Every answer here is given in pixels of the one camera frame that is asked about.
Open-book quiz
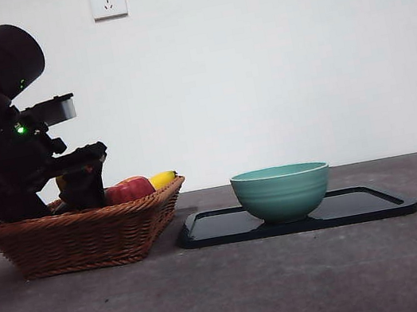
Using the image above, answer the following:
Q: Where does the teal ceramic bowl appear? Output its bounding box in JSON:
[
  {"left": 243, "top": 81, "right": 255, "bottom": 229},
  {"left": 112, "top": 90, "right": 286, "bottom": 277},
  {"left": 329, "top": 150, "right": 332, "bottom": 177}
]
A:
[{"left": 228, "top": 157, "right": 338, "bottom": 233}]

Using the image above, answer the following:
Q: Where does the red apple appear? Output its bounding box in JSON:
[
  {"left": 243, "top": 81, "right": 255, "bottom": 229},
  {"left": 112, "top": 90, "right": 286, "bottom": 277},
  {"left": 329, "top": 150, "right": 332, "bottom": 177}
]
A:
[{"left": 99, "top": 172, "right": 158, "bottom": 208}]

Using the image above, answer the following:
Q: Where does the brown wicker basket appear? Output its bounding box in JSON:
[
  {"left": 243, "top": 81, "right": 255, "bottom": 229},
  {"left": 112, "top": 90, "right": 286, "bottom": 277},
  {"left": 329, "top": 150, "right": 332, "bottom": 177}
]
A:
[{"left": 0, "top": 174, "right": 199, "bottom": 287}]

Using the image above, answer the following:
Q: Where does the yellow banana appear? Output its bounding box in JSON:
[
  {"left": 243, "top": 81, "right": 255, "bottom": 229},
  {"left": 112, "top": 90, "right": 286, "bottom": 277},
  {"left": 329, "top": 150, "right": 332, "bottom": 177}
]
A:
[{"left": 53, "top": 154, "right": 180, "bottom": 209}]

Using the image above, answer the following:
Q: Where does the dark rectangular tray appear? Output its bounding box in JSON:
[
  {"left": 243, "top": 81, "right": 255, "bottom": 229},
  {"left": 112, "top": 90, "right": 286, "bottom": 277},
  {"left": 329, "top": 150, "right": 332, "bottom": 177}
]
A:
[{"left": 173, "top": 174, "right": 417, "bottom": 256}]

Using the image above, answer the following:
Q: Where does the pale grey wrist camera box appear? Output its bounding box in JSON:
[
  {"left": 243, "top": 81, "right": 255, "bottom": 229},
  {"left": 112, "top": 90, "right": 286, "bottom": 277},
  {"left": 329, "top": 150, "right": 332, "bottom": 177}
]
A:
[{"left": 22, "top": 92, "right": 80, "bottom": 131}]

